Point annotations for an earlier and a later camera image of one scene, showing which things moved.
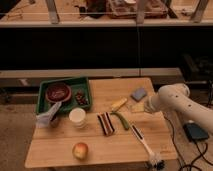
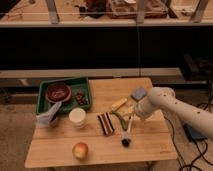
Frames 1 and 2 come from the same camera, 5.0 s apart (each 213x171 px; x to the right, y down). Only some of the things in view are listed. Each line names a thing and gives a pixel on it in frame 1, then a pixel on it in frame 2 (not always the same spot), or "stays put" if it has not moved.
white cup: x=77 y=117 stays put
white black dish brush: x=156 y=161 to x=126 y=137
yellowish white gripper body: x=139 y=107 to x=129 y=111
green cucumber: x=124 y=122 stays put
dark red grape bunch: x=81 y=99 stays put
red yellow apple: x=80 y=151 stays put
